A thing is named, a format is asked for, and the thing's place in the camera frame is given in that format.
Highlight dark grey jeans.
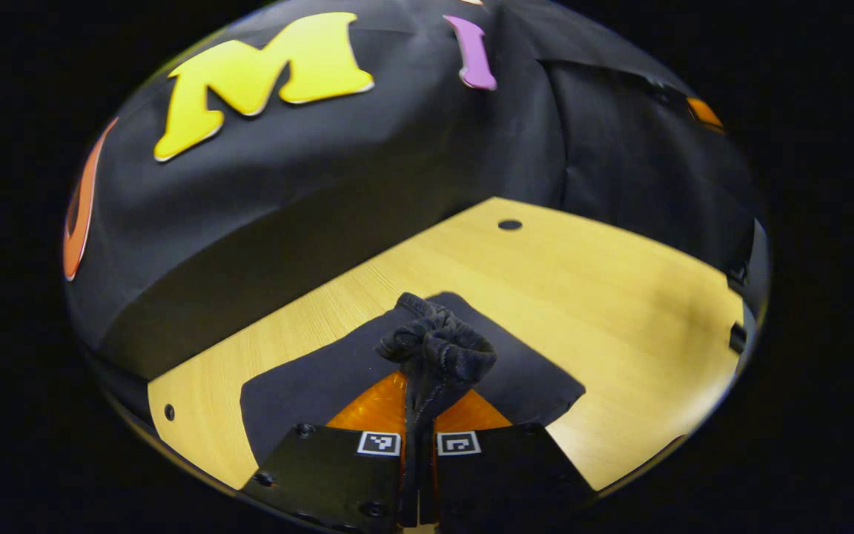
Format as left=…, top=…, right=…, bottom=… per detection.
left=240, top=291, right=587, bottom=527

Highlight black backdrop cloth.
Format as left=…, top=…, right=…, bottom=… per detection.
left=64, top=0, right=769, bottom=438

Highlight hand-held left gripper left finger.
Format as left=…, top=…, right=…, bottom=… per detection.
left=240, top=371, right=407, bottom=531

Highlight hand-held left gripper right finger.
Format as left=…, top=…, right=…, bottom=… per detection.
left=433, top=389, right=597, bottom=531

